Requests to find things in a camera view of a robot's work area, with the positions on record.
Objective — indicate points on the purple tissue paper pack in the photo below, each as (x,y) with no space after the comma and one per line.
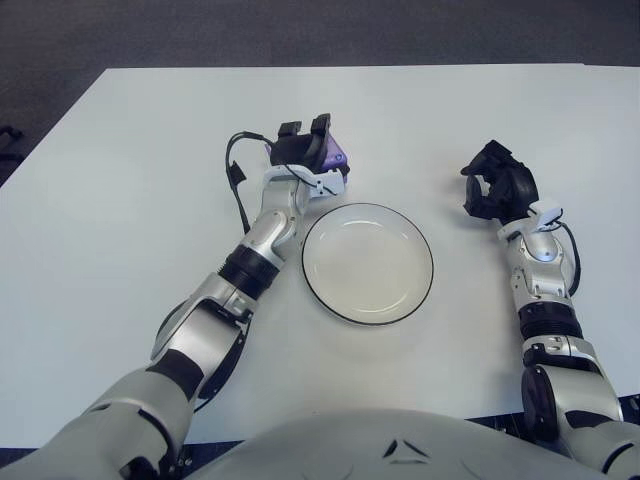
(334,152)

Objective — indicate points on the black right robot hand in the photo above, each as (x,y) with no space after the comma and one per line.
(515,187)

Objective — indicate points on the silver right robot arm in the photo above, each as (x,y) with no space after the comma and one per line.
(542,280)

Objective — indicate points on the black office chair base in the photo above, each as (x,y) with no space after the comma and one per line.
(10,132)

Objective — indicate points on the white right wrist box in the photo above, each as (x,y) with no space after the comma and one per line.
(547,210)

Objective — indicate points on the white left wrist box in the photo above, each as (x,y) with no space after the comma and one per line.
(331,184)

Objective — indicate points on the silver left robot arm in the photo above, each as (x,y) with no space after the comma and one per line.
(270,230)

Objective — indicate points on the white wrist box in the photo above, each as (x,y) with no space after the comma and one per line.
(331,184)
(547,210)

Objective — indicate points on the white plate black rim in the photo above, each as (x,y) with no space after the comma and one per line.
(367,265)

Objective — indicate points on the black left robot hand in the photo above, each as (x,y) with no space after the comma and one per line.
(297,150)

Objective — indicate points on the grey robot torso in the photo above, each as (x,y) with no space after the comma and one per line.
(350,450)

